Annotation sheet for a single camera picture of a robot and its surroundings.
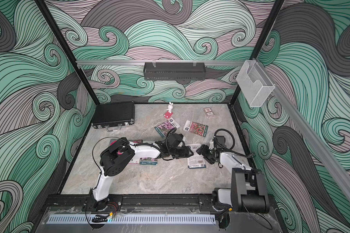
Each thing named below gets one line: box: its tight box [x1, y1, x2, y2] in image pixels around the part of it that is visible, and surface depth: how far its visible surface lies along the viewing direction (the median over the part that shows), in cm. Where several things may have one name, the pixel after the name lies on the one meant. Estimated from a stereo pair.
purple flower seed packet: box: [154, 117, 181, 137], surface depth 108 cm
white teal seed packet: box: [185, 143, 207, 169], surface depth 89 cm
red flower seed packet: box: [183, 119, 209, 137], surface depth 106 cm
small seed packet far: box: [202, 106, 215, 118], surface depth 116 cm
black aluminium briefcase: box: [91, 101, 136, 132], surface depth 106 cm
